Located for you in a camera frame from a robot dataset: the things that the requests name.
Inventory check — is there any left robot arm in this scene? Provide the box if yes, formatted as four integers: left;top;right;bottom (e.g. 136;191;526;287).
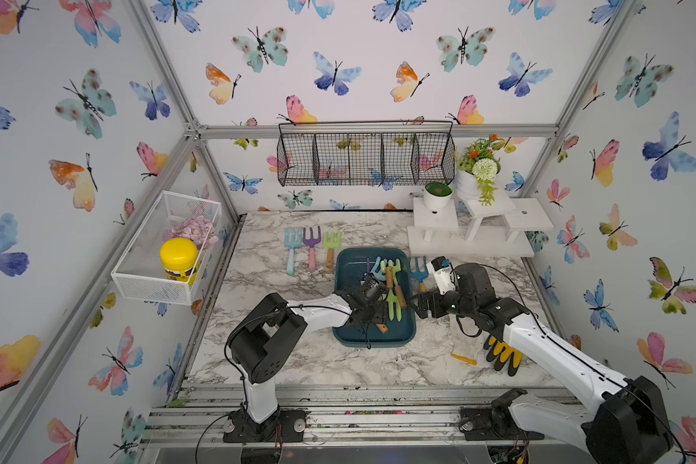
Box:
223;276;388;425

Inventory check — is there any light blue rake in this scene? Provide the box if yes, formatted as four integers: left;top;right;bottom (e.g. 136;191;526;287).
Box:
370;257;386;281

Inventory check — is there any white wire wall basket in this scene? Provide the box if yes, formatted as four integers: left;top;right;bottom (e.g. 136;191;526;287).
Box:
111;191;222;305

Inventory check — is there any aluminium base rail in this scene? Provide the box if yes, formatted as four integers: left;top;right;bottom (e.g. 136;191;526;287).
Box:
144;385;558;450

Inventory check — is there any white tiered display stand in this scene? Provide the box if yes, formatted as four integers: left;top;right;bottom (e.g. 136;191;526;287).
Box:
407;193;554;258

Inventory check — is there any light blue fork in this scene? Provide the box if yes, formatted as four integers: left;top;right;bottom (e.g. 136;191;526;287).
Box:
284;227;304;276

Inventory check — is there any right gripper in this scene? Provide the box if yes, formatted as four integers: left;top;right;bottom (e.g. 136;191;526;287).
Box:
406;284;478;322

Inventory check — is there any white pot with flowers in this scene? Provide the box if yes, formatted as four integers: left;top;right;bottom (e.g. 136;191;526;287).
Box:
455;135;501;206

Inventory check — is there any pink flower bundle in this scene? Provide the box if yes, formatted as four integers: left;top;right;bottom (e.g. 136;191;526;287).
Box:
171;215;218;249

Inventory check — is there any yellow marker on table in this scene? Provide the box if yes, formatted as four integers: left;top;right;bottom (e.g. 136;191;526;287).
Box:
450;354;478;367

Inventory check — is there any green wide fork wooden handle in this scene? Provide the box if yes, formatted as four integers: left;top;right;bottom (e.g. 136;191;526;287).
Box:
322;232;342;270

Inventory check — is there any purple rake pink handle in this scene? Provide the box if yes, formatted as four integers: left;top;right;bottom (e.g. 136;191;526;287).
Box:
302;226;322;273

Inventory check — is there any small white pot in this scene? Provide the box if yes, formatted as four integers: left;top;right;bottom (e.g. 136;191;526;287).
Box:
423;182;452;214

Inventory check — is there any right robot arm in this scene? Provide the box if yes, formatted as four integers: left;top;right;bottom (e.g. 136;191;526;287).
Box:
409;257;678;463

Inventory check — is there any yellow lidded jar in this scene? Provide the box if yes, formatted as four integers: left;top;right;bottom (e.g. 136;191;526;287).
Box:
160;238;198;286

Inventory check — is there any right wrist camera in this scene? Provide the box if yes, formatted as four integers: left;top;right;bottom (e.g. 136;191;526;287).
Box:
426;256;456;295

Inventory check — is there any black wire wall basket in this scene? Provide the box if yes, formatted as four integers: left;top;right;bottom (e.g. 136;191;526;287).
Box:
276;120;455;191

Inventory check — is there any teal plastic storage box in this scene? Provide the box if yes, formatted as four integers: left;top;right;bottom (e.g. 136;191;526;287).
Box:
333;247;417;349

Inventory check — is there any green rake wooden handle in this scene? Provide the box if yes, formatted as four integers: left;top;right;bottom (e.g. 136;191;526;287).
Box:
383;260;407;310

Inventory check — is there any teal fork yellow handle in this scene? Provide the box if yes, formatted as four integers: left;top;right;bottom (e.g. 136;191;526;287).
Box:
409;256;429;293

